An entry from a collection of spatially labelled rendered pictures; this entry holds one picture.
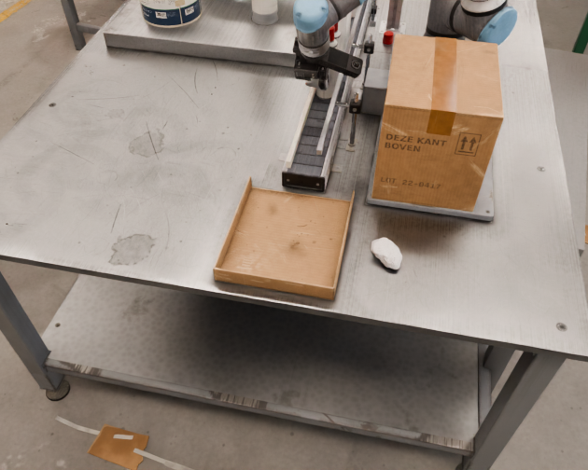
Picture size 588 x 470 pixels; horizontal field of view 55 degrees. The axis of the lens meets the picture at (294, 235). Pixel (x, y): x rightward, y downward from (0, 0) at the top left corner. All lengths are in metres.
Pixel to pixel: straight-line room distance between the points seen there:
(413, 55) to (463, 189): 0.33
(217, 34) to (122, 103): 0.41
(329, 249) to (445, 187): 0.30
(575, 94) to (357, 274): 0.99
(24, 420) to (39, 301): 0.49
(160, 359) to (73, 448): 0.41
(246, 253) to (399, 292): 0.35
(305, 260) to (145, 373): 0.78
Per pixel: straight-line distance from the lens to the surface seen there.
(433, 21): 1.79
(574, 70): 2.06
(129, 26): 2.07
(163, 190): 1.45
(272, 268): 1.24
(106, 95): 1.83
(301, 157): 1.43
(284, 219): 1.34
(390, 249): 1.26
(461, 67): 1.36
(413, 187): 1.34
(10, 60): 3.94
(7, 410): 2.20
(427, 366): 1.85
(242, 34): 1.95
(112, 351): 1.92
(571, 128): 1.79
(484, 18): 1.66
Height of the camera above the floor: 1.80
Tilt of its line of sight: 48 degrees down
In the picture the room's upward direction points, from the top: straight up
